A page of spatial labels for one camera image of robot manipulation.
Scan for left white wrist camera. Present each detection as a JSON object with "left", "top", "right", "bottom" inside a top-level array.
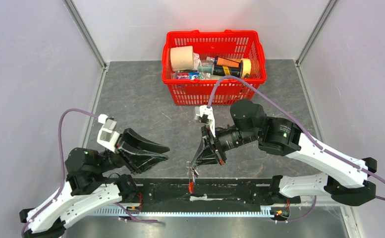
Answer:
[{"left": 96, "top": 114, "right": 120, "bottom": 153}]

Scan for beige paper roll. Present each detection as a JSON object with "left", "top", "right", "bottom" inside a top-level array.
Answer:
[{"left": 169, "top": 46, "right": 194, "bottom": 71}]

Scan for snack packets in basket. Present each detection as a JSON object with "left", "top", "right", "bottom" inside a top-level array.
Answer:
[{"left": 171, "top": 53, "right": 215, "bottom": 80}]

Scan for yellow masking tape roll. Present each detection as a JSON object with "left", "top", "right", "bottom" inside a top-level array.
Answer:
[{"left": 240, "top": 58, "right": 252, "bottom": 78}]

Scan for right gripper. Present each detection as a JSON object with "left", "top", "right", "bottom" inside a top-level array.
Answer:
[{"left": 191, "top": 123, "right": 260, "bottom": 168}]

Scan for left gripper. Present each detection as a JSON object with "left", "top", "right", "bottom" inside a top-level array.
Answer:
[{"left": 97, "top": 126, "right": 172, "bottom": 174}]

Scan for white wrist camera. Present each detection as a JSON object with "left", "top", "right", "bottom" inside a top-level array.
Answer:
[
  {"left": 96, "top": 114, "right": 120, "bottom": 153},
  {"left": 194, "top": 105, "right": 216, "bottom": 137}
]

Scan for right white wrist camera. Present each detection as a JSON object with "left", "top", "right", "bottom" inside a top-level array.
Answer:
[{"left": 194, "top": 105, "right": 216, "bottom": 137}]

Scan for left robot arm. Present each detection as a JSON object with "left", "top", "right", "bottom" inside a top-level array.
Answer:
[{"left": 19, "top": 128, "right": 170, "bottom": 238}]

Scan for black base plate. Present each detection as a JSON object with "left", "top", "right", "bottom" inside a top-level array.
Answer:
[{"left": 121, "top": 177, "right": 301, "bottom": 213}]

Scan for red plastic basket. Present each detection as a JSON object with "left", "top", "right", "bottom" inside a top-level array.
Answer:
[{"left": 162, "top": 30, "right": 267, "bottom": 105}]

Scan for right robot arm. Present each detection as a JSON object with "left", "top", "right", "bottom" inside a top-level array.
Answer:
[{"left": 188, "top": 99, "right": 377, "bottom": 206}]

